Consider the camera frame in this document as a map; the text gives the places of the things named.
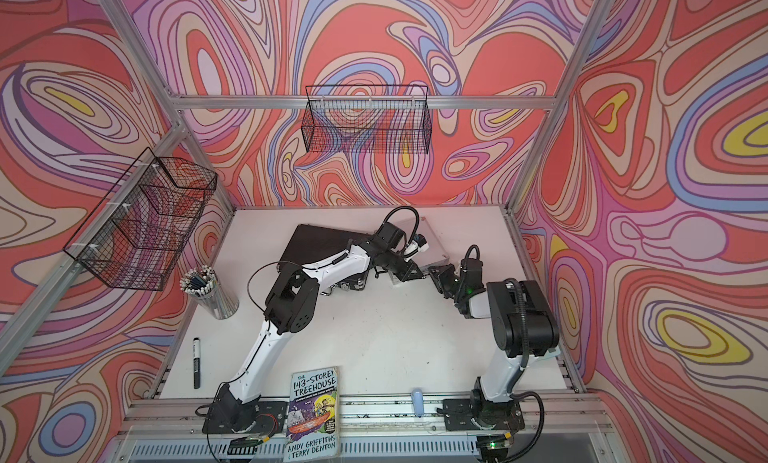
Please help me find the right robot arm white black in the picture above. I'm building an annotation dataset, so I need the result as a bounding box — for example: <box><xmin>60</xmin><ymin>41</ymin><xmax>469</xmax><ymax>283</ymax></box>
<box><xmin>428</xmin><ymin>264</ymin><xmax>560</xmax><ymax>403</ymax></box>

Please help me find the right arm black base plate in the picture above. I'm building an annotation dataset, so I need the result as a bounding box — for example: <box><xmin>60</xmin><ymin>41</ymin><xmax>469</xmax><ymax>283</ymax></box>
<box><xmin>436</xmin><ymin>378</ymin><xmax>525</xmax><ymax>434</ymax></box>

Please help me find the black wire basket back wall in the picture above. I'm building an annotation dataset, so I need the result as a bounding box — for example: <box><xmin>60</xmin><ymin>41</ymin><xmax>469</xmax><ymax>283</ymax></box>
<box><xmin>301</xmin><ymin>84</ymin><xmax>433</xmax><ymax>155</ymax></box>

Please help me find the silver aluminium poker case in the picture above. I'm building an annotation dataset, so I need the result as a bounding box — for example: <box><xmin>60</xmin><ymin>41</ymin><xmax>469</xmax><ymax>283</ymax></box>
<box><xmin>389</xmin><ymin>215</ymin><xmax>449</xmax><ymax>286</ymax></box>

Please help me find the black wire basket wall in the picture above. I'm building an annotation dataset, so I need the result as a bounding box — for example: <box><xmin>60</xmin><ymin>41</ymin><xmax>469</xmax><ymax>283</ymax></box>
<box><xmin>63</xmin><ymin>148</ymin><xmax>218</xmax><ymax>291</ymax></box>
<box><xmin>301</xmin><ymin>84</ymin><xmax>433</xmax><ymax>155</ymax></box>

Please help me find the black wire basket left wall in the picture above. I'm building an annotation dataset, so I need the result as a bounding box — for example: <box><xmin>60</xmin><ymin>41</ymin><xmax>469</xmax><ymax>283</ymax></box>
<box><xmin>63</xmin><ymin>148</ymin><xmax>218</xmax><ymax>291</ymax></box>

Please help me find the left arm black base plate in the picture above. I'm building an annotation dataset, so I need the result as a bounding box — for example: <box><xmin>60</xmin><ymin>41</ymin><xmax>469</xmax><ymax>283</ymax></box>
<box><xmin>195</xmin><ymin>383</ymin><xmax>288</xmax><ymax>437</ymax></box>

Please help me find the small light blue tube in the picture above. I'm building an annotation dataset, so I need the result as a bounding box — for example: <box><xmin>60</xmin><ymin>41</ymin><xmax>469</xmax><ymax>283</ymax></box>
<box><xmin>411</xmin><ymin>388</ymin><xmax>425</xmax><ymax>418</ymax></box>

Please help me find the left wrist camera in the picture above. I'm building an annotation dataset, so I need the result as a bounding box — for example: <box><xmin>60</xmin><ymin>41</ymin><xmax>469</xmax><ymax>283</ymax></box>
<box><xmin>373</xmin><ymin>222</ymin><xmax>405</xmax><ymax>250</ymax></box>

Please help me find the treehouse paperback book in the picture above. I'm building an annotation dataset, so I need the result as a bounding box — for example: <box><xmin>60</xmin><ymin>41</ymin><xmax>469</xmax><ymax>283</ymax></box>
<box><xmin>283</xmin><ymin>367</ymin><xmax>341</xmax><ymax>462</ymax></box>

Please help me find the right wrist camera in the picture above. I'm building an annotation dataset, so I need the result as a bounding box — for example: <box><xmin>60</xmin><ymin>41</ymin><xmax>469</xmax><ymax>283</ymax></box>
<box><xmin>458</xmin><ymin>258</ymin><xmax>484</xmax><ymax>297</ymax></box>

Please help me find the aluminium frame rail front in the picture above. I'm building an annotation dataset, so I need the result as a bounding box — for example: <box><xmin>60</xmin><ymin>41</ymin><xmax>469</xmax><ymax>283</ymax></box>
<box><xmin>118</xmin><ymin>391</ymin><xmax>617</xmax><ymax>438</ymax></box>

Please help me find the black marker pen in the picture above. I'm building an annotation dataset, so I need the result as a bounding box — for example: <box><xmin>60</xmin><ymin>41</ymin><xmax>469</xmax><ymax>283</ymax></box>
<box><xmin>192</xmin><ymin>337</ymin><xmax>201</xmax><ymax>390</ymax></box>

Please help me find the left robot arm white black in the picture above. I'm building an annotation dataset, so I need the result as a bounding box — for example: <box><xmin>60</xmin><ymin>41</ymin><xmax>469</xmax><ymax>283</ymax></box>
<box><xmin>214</xmin><ymin>234</ymin><xmax>429</xmax><ymax>404</ymax></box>

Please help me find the silver pencil cup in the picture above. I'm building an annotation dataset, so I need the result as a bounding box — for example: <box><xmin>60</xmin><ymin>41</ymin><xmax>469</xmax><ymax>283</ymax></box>
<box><xmin>180</xmin><ymin>265</ymin><xmax>239</xmax><ymax>320</ymax></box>

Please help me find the black poker case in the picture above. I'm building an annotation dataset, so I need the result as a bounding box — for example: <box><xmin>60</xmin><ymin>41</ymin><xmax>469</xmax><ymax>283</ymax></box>
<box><xmin>279</xmin><ymin>224</ymin><xmax>371</xmax><ymax>295</ymax></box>

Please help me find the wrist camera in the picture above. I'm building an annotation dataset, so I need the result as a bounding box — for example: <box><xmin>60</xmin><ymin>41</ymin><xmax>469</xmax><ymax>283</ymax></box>
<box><xmin>373</xmin><ymin>222</ymin><xmax>405</xmax><ymax>250</ymax></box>
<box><xmin>458</xmin><ymin>258</ymin><xmax>484</xmax><ymax>297</ymax></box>

